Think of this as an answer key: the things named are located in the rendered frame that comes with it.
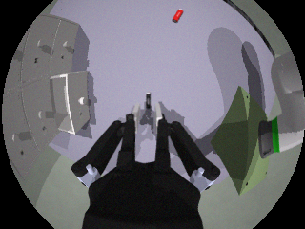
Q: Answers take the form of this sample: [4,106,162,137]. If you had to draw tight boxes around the small white chest of drawers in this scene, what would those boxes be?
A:
[3,12,79,182]

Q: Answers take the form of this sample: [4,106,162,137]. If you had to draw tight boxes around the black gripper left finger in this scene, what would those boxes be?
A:
[71,103,140,195]

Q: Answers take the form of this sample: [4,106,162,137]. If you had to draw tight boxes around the grey drawer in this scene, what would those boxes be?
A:
[50,71,90,134]
[20,78,57,151]
[20,15,58,84]
[2,91,38,177]
[4,32,27,93]
[50,20,78,73]

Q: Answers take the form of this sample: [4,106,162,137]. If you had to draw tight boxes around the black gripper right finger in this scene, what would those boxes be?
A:
[152,103,220,196]

